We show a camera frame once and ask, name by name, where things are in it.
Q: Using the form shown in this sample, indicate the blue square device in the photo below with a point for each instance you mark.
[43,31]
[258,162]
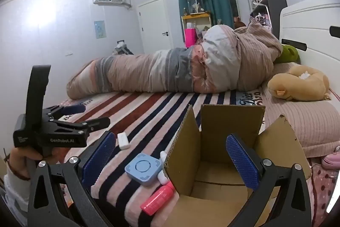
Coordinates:
[143,168]

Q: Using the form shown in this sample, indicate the tan plush toy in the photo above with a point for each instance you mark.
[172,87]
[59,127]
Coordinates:
[300,83]

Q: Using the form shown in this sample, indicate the pink soft object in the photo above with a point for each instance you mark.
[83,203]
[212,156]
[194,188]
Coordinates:
[332,159]

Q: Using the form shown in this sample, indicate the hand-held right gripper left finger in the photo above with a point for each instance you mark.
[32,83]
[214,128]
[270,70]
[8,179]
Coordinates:
[98,157]

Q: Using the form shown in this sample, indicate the brown cardboard box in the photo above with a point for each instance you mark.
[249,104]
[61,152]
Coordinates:
[212,163]

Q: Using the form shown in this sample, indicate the blue wall poster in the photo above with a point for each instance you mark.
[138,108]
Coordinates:
[99,29]

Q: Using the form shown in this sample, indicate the pink bag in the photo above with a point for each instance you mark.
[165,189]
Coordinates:
[190,37]

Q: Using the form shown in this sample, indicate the green plush toy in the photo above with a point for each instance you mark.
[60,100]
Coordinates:
[288,52]

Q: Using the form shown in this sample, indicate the white door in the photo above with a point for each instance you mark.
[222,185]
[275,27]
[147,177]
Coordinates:
[154,25]

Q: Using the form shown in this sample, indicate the rolled pink grey duvet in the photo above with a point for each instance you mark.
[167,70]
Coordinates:
[172,67]

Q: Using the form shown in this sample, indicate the pink bottle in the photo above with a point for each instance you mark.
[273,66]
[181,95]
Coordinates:
[158,197]

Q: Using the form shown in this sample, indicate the small white box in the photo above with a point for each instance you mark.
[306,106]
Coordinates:
[123,140]

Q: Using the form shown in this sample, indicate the white headboard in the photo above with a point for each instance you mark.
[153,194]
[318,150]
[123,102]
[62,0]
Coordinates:
[313,27]

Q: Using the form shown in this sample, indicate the dark bundle by wall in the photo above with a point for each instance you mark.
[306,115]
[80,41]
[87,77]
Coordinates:
[121,48]

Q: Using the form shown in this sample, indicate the person's left hand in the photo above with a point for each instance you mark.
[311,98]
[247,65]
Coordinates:
[18,163]

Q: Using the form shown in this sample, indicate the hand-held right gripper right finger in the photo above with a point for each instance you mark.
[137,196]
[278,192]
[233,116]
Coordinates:
[241,163]

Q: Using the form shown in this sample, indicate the pink ribbed pillow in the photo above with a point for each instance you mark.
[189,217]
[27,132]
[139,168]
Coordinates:
[300,126]

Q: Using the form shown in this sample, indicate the white wall socket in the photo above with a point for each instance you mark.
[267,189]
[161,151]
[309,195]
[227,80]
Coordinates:
[69,53]

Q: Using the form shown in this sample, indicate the yellow shelf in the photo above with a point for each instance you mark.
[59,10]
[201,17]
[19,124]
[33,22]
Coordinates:
[195,18]

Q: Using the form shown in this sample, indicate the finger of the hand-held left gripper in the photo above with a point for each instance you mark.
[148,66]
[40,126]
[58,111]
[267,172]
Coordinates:
[98,122]
[77,109]

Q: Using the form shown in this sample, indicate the glass display case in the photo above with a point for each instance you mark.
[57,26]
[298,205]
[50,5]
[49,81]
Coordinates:
[194,3]

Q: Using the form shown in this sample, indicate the pink dotted blanket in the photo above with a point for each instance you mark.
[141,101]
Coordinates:
[318,189]

